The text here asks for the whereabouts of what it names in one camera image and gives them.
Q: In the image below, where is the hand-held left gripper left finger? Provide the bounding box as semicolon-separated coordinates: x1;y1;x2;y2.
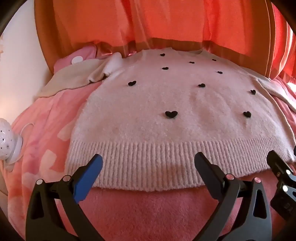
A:
25;153;104;241

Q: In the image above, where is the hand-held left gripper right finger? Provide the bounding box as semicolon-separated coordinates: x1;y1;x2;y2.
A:
194;152;273;241

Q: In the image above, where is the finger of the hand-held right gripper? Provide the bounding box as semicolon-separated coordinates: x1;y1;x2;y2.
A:
267;150;296;186

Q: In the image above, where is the white sweater with black hearts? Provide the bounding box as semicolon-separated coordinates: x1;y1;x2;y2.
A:
65;47;296;193

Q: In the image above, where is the pink blanket with bow print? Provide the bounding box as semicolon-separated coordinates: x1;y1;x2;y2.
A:
7;76;296;241

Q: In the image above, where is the cream cloth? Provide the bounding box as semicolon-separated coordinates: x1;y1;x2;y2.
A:
35;58;109;98

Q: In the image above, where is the pink pillow with white dot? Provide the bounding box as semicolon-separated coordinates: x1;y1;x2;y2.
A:
54;45;97;73

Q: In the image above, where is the orange sheer curtain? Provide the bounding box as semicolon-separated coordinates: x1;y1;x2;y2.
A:
52;0;296;82

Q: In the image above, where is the white night light cable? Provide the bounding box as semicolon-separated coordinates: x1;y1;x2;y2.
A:
20;123;36;139

